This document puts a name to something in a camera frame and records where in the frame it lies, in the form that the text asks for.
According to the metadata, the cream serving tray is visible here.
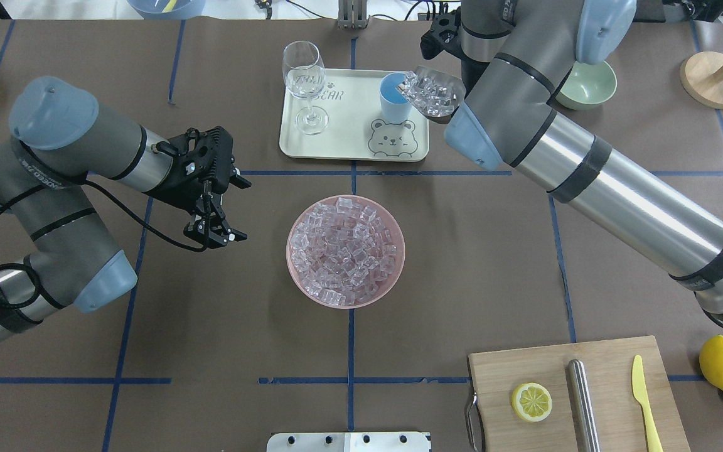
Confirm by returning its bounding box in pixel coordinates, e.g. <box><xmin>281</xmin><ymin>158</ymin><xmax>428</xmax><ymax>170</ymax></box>
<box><xmin>279</xmin><ymin>68</ymin><xmax>430</xmax><ymax>162</ymax></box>

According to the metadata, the pink bowl of ice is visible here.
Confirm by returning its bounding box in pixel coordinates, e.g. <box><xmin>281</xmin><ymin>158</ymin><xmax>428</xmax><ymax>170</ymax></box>
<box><xmin>285</xmin><ymin>195</ymin><xmax>405</xmax><ymax>309</ymax></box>

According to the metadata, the wooden stand with base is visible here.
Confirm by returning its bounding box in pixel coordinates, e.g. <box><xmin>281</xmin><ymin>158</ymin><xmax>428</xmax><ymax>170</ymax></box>
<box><xmin>679</xmin><ymin>51</ymin><xmax>723</xmax><ymax>110</ymax></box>

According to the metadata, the wooden cutting board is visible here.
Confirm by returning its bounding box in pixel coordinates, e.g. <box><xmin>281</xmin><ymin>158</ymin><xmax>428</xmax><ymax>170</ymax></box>
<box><xmin>465</xmin><ymin>335</ymin><xmax>692</xmax><ymax>452</ymax></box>

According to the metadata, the clear wine glass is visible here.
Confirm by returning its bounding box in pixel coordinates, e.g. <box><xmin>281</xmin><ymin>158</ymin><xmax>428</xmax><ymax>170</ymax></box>
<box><xmin>283</xmin><ymin>40</ymin><xmax>329</xmax><ymax>136</ymax></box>

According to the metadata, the aluminium frame post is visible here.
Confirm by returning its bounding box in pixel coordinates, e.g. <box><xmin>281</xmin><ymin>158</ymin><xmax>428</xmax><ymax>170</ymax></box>
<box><xmin>338</xmin><ymin>0</ymin><xmax>370</xmax><ymax>30</ymax></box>

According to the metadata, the yellow plastic knife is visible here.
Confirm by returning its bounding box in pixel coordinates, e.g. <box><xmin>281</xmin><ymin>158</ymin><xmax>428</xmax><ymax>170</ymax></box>
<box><xmin>631</xmin><ymin>355</ymin><xmax>663</xmax><ymax>451</ymax></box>

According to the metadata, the blue bowl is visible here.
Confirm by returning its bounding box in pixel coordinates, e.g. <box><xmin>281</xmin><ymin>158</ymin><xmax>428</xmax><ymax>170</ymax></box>
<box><xmin>128</xmin><ymin>0</ymin><xmax>206</xmax><ymax>20</ymax></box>

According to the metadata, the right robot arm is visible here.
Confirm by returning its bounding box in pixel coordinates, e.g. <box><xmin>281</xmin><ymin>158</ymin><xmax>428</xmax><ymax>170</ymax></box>
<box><xmin>444</xmin><ymin>1</ymin><xmax>723</xmax><ymax>327</ymax></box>

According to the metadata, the light blue cup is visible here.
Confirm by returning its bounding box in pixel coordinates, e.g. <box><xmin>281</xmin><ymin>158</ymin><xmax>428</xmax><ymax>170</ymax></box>
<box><xmin>379</xmin><ymin>72</ymin><xmax>412</xmax><ymax>124</ymax></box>

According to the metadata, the lemon half slice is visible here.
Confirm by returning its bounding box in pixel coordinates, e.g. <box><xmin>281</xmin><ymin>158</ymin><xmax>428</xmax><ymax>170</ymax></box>
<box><xmin>510</xmin><ymin>382</ymin><xmax>553</xmax><ymax>422</ymax></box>

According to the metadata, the green ceramic bowl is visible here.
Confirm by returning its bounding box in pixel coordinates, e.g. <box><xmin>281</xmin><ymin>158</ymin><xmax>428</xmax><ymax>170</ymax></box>
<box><xmin>555</xmin><ymin>61</ymin><xmax>618</xmax><ymax>110</ymax></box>

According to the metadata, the steel cylinder rod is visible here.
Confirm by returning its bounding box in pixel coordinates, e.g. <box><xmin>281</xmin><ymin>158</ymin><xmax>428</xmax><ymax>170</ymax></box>
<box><xmin>566</xmin><ymin>358</ymin><xmax>601</xmax><ymax>451</ymax></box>

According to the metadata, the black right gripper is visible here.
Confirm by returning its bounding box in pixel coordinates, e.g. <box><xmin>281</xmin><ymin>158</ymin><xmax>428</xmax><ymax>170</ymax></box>
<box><xmin>420</xmin><ymin>8</ymin><xmax>465</xmax><ymax>60</ymax></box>

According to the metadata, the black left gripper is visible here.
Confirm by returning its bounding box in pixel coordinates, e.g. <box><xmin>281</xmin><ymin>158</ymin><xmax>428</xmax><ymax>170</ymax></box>
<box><xmin>151</xmin><ymin>126</ymin><xmax>252</xmax><ymax>249</ymax></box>

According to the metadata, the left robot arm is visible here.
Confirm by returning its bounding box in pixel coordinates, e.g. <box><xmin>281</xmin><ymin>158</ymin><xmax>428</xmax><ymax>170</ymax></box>
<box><xmin>0</xmin><ymin>75</ymin><xmax>250</xmax><ymax>342</ymax></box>

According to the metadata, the metal ice scoop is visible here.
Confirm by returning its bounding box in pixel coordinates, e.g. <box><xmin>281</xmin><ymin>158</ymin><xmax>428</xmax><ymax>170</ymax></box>
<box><xmin>396</xmin><ymin>66</ymin><xmax>467</xmax><ymax>125</ymax></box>

